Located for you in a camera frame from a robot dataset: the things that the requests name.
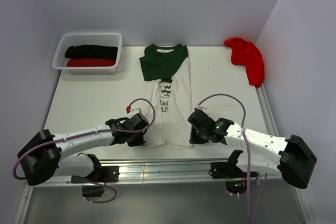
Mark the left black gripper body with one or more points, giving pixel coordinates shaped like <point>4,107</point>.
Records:
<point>136,139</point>

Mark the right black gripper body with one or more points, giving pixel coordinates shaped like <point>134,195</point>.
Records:
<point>198,136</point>

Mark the white and green t shirt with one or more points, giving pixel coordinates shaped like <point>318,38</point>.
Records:
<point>167,85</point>

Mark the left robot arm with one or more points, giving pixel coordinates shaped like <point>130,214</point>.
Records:
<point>47,155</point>

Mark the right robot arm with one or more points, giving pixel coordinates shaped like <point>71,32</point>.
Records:
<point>254,152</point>

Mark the rolled red t shirt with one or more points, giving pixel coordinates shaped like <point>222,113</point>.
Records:
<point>88,62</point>

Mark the rolled black t shirt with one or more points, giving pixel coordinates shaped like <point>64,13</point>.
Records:
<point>92,51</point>

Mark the crumpled red t shirt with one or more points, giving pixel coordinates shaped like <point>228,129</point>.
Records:
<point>245,53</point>

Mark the white plastic basket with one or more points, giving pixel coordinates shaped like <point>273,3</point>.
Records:
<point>77,39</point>

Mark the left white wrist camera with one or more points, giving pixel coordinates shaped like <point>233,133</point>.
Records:
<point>131,111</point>

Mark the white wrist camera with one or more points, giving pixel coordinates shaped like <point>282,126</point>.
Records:
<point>200,108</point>
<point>131,111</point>

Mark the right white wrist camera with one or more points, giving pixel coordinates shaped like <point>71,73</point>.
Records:
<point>200,108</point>

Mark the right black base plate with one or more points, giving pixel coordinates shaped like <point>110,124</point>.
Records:
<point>226,170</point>

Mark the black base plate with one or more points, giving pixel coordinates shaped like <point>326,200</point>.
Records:
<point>103,174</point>
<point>226,170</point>

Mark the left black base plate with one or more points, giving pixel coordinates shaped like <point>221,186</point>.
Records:
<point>103,174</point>

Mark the aluminium frame rail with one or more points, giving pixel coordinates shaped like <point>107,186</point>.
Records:
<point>168,171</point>

